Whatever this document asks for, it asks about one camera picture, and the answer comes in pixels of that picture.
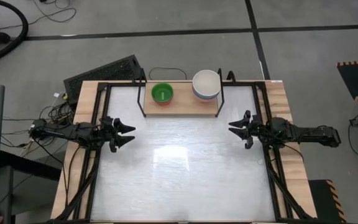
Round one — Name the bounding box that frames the wooden shelf with black frame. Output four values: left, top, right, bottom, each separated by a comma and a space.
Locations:
137, 67, 226, 118

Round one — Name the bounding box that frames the black cable bundle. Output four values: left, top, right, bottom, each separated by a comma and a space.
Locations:
0, 104, 76, 156

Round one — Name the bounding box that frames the black cable loop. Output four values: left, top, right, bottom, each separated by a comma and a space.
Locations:
149, 67, 188, 81

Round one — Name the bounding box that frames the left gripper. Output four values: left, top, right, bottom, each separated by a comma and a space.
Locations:
99, 116, 137, 153

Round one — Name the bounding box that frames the thin black floor cable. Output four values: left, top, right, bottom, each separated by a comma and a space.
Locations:
0, 0, 77, 30

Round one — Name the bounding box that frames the green plastic bowl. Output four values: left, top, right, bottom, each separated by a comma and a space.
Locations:
151, 82, 175, 104

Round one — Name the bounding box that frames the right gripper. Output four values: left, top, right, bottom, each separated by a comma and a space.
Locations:
228, 110, 272, 150

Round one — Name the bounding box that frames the black metal table frame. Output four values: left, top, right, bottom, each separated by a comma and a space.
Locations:
53, 79, 315, 223

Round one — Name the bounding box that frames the black perforated computer case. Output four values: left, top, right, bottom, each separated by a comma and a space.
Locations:
63, 54, 146, 105

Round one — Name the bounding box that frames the blue plastic bowl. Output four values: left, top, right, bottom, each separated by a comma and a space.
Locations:
193, 93, 220, 101

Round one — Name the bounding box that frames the white plastic bowl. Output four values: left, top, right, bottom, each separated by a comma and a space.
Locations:
192, 69, 222, 100

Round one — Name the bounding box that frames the orange vacuum with hose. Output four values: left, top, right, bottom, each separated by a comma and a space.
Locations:
0, 0, 30, 62

